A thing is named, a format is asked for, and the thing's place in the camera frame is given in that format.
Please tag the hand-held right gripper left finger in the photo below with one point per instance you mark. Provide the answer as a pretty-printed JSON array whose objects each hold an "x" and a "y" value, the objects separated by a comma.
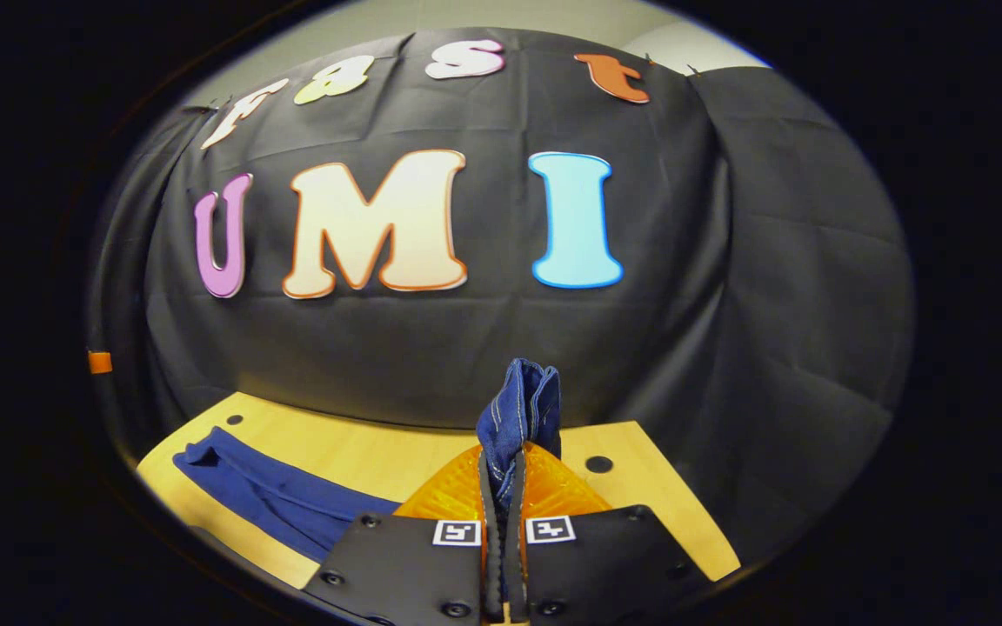
[{"x": 488, "y": 556}]

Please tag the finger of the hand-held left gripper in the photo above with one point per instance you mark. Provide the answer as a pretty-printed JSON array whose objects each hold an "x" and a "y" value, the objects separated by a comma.
[{"x": 99, "y": 362}]

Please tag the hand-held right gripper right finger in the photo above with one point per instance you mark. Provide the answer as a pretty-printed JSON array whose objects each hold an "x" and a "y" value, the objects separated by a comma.
[{"x": 516, "y": 565}]

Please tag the blue jeans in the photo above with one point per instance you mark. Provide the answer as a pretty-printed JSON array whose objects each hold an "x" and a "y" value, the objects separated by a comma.
[{"x": 518, "y": 409}]

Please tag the black backdrop cloth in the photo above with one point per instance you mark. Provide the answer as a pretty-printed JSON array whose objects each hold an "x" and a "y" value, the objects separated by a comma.
[{"x": 466, "y": 348}]

